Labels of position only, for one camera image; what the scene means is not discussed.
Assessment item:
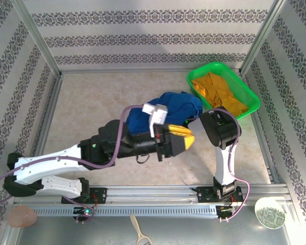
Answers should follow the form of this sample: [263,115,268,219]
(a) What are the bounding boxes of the blue t-shirt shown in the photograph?
[126,91,203,136]

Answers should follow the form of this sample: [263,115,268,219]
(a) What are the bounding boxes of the yellow cloth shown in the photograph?
[192,72,249,117]

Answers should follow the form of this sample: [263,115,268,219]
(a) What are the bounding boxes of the green plastic mesh basket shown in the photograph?
[186,62,261,120]

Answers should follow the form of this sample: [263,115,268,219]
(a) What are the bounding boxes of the cream plastic peeler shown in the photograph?
[130,213,152,245]

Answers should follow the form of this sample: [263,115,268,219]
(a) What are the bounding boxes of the small circuit board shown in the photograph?
[218,205,239,214]
[73,206,95,216]

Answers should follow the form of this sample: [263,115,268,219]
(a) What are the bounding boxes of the green patterned white bowl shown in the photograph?
[254,198,286,228]

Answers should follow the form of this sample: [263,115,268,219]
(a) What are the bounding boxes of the pink translucent cup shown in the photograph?
[7,206,38,228]

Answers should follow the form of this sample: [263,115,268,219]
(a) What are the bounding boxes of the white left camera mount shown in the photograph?
[148,113,160,138]

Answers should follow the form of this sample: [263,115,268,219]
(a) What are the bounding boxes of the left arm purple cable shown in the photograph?
[0,104,145,224]

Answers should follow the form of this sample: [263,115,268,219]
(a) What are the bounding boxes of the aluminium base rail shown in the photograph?
[14,185,291,205]

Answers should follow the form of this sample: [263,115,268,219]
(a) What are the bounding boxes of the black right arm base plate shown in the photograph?
[196,186,244,204]

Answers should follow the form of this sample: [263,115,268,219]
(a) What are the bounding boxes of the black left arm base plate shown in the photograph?
[61,187,108,205]

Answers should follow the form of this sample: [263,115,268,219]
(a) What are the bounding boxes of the grey slotted cable duct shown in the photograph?
[33,205,217,217]

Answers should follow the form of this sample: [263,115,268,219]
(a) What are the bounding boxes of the aluminium frame rail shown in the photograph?
[24,72,65,187]
[58,67,243,75]

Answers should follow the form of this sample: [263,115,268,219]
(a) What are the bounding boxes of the aluminium frame post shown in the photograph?
[239,0,291,76]
[11,0,64,77]

